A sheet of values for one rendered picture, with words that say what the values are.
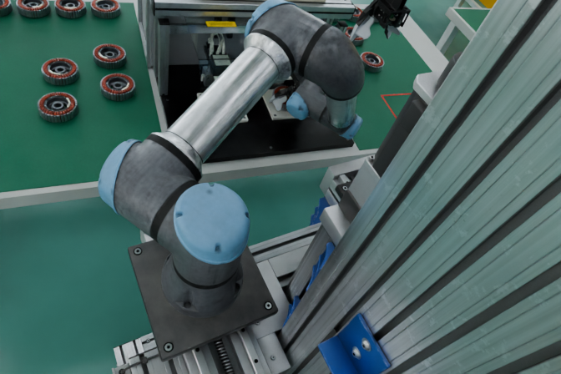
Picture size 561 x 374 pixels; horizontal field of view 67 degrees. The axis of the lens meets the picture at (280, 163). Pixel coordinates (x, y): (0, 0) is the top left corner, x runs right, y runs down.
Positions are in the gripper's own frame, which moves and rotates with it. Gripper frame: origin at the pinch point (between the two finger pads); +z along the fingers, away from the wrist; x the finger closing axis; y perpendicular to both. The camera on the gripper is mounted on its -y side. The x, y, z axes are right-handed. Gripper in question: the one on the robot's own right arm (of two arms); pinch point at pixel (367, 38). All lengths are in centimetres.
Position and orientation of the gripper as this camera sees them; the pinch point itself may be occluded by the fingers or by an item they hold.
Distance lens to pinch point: 135.2
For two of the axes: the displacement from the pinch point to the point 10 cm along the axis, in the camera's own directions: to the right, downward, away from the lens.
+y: 4.4, 7.4, -5.0
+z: -2.2, 6.3, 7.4
